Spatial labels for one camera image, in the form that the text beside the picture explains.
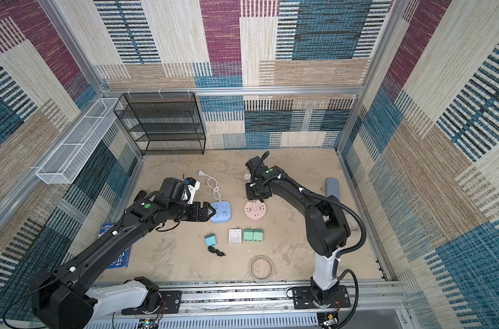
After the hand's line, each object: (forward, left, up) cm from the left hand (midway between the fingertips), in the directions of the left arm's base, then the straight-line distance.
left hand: (207, 208), depth 77 cm
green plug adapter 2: (-4, -19, -16) cm, 25 cm away
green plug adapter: (-4, -15, -16) cm, 22 cm away
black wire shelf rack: (+52, +30, 0) cm, 60 cm away
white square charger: (-5, -10, -15) cm, 19 cm away
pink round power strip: (+7, -18, -15) cm, 25 cm away
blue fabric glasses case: (+19, -56, -15) cm, 62 cm away
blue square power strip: (+7, -4, -15) cm, 16 cm away
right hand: (+10, -18, -8) cm, 22 cm away
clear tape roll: (-16, -20, -18) cm, 32 cm away
